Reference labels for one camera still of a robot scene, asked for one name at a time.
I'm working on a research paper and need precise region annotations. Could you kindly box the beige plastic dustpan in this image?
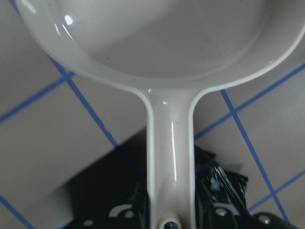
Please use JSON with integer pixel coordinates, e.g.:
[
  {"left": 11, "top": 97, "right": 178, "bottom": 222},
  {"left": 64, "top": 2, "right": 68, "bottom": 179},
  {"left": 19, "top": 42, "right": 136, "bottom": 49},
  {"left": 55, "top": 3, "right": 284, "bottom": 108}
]
[{"left": 16, "top": 0, "right": 305, "bottom": 229}]

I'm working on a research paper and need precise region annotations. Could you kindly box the right black lined trash bin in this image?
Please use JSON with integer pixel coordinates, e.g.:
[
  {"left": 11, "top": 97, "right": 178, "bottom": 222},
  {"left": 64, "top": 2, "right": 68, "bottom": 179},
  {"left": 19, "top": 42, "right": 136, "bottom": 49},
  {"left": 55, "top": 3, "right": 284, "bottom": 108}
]
[{"left": 68, "top": 130, "right": 243, "bottom": 229}]

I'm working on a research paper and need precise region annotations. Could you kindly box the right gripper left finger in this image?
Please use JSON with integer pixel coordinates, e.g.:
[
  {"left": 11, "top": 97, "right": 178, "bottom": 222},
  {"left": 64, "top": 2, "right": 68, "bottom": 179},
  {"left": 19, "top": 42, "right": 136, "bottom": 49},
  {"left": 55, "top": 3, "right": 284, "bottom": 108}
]
[{"left": 108, "top": 181, "right": 150, "bottom": 229}]

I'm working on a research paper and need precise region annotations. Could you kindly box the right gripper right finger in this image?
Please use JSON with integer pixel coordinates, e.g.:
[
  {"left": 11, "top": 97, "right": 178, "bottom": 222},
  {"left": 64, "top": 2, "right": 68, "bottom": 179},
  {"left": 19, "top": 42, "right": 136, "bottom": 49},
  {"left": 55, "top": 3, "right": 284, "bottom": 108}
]
[{"left": 195, "top": 176, "right": 252, "bottom": 229}]

